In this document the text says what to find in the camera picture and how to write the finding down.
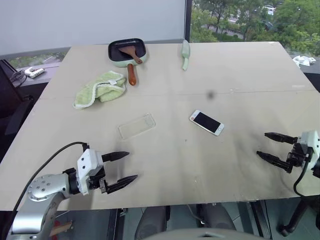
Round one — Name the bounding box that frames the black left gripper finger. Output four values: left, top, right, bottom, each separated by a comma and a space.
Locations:
100, 174, 139, 196
101, 151, 131, 163

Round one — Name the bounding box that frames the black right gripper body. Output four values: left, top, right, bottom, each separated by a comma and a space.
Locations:
286, 141, 314, 169

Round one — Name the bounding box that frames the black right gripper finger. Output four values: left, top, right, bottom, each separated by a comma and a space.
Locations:
264, 132, 299, 145
256, 150, 294, 174

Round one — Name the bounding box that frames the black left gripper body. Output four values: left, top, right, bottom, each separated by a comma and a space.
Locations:
86, 167, 109, 195

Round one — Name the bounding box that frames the clear phone case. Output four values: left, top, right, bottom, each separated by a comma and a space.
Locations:
117, 112, 157, 141

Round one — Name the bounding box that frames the dark rounded shape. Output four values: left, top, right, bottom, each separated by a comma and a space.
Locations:
199, 204, 237, 233
134, 205, 168, 240

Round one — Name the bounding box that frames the brown wooden piece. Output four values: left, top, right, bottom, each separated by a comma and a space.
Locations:
49, 219, 74, 238

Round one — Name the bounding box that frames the black stand leg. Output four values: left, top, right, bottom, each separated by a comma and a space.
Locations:
278, 197, 311, 238

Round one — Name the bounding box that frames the light green towel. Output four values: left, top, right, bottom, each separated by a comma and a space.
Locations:
72, 70, 127, 110

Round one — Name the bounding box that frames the white smartphone black screen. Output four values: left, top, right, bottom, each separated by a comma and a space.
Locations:
189, 109, 225, 137

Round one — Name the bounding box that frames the white crumpled packaging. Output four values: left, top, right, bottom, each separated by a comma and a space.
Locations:
291, 55, 317, 67

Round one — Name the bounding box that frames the grey robot torso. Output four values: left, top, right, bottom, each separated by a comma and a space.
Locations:
138, 227, 255, 240

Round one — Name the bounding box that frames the green square frying pan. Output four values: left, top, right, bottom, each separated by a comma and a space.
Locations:
107, 37, 150, 87

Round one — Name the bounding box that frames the brown wooden spatula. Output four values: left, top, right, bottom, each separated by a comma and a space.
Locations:
117, 46, 143, 65

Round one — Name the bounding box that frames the white power strip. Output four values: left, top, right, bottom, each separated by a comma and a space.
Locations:
24, 67, 46, 79

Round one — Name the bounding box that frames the light green scoop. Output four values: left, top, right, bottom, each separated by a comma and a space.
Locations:
180, 39, 192, 72

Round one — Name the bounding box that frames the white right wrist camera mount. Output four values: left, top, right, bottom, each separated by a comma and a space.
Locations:
298, 129, 320, 161

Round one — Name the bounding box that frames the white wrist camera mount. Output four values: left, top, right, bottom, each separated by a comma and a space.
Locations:
76, 148, 106, 196
298, 129, 320, 161

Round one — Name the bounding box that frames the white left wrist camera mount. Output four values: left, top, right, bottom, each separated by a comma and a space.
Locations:
76, 148, 106, 196

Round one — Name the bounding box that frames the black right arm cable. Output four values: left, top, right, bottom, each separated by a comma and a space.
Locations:
293, 159, 312, 197

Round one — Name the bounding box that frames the white thin cable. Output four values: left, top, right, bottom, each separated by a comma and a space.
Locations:
186, 204, 205, 226

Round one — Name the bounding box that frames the grey power strip cable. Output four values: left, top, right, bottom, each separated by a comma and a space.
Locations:
9, 69, 28, 88

